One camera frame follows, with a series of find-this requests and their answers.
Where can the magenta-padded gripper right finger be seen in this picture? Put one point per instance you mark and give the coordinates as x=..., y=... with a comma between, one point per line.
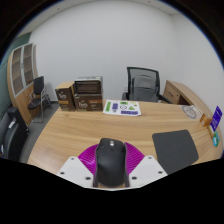
x=143, y=166

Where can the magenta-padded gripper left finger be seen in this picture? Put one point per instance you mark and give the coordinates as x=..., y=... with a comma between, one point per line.
x=78, y=166

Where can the black computer mouse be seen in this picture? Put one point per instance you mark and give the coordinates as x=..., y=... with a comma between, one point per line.
x=110, y=161

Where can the dark grey mouse pad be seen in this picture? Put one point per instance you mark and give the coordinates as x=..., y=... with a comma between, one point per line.
x=175, y=150

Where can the white printed paper sheet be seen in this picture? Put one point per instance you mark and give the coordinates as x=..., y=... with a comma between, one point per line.
x=122, y=108

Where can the tall brown cardboard box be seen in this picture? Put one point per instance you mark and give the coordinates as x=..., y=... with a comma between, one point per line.
x=64, y=96

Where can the round grey-white disc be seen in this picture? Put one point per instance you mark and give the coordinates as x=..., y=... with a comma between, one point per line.
x=190, y=112

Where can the black leather office chair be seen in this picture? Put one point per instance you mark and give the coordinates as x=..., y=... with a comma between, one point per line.
x=11, y=136

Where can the small tan box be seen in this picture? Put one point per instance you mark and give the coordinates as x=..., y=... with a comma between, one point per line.
x=211, y=131

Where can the teal packet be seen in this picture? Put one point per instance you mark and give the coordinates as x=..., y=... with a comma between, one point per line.
x=216, y=139

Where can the small orange box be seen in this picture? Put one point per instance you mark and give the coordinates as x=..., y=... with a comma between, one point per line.
x=205, y=120

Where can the black open-front box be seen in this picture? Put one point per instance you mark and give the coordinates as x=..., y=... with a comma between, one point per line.
x=87, y=86

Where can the black mesh office chair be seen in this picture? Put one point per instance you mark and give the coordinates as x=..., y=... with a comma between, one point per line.
x=143, y=85

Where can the wooden side desk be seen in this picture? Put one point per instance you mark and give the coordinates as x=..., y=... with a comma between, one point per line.
x=180, y=91

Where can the purple standing card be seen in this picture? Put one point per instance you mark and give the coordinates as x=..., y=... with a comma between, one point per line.
x=216, y=118

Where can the black metal-leg visitor chair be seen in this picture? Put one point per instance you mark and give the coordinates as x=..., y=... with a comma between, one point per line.
x=38, y=86

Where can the wooden shelf cabinet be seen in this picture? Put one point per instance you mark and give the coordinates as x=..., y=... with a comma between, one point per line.
x=18, y=80

